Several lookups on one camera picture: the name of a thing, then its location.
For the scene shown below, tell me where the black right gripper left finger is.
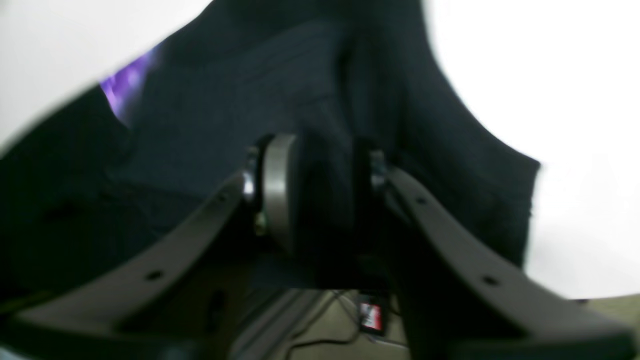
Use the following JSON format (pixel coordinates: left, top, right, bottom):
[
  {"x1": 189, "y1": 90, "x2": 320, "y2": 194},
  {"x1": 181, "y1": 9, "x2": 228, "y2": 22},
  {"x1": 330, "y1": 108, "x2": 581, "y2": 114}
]
[{"x1": 1, "y1": 134, "x2": 298, "y2": 360}]

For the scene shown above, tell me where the black T-shirt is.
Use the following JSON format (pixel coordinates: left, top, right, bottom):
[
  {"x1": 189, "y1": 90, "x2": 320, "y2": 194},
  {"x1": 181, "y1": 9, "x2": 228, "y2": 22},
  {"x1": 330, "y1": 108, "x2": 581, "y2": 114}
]
[{"x1": 1, "y1": 0, "x2": 540, "y2": 299}]

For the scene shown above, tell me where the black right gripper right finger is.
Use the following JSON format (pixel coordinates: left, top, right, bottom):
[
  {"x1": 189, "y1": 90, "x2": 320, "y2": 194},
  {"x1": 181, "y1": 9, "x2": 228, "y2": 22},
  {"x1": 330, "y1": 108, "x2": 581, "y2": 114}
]
[{"x1": 355, "y1": 140, "x2": 636, "y2": 360}]

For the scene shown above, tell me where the red and white device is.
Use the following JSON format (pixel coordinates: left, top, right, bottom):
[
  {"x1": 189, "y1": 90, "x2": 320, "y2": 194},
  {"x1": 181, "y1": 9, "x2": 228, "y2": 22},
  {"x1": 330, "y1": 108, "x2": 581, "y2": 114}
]
[{"x1": 356, "y1": 292, "x2": 388, "y2": 337}]

